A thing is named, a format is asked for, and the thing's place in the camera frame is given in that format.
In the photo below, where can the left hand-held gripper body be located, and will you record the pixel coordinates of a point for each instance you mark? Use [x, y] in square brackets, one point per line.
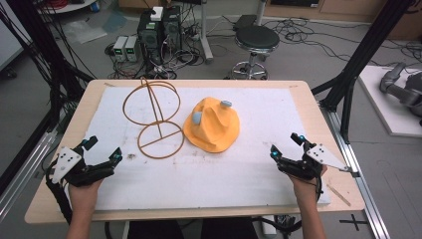
[71, 161]

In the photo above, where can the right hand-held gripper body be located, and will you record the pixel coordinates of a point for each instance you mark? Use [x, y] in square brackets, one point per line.
[323, 156]

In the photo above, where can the person's right hand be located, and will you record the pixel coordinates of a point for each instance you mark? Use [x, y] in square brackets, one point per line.
[307, 189]

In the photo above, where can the person's left hand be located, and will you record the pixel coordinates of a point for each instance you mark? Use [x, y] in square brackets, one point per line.
[83, 197]

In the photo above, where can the thin wooden stick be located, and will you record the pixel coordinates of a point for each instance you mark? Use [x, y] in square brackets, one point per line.
[338, 195]

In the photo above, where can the yellow hat with blue ears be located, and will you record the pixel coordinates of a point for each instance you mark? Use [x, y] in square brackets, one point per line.
[215, 131]

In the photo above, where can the white foam mat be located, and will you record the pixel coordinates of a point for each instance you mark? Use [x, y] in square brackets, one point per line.
[215, 179]

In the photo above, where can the white power strip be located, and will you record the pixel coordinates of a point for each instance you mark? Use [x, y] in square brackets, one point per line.
[269, 227]

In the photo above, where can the white board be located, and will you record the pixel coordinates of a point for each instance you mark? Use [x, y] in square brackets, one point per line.
[381, 103]

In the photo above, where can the grey power supply unit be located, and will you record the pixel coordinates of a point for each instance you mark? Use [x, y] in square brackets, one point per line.
[131, 49]
[119, 48]

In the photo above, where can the person's legs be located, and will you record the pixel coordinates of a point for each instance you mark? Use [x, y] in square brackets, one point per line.
[192, 229]

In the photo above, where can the black round stool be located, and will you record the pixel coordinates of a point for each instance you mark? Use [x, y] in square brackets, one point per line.
[257, 38]

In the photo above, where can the black computer tower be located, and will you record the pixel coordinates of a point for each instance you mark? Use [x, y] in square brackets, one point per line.
[150, 36]
[172, 28]

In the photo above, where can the black flat box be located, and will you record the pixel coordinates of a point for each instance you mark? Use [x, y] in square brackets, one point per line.
[245, 21]

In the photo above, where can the blue tape roll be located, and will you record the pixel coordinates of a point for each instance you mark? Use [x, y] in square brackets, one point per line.
[95, 6]

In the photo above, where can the white table leg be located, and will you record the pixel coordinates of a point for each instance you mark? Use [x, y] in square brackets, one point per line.
[205, 33]

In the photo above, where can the white box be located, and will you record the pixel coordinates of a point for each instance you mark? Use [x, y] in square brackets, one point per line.
[156, 13]

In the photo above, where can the aluminium rail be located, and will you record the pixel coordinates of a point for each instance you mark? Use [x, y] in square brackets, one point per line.
[361, 186]
[23, 172]

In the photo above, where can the black metal frame post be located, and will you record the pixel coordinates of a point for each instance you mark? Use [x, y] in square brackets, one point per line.
[40, 40]
[368, 46]

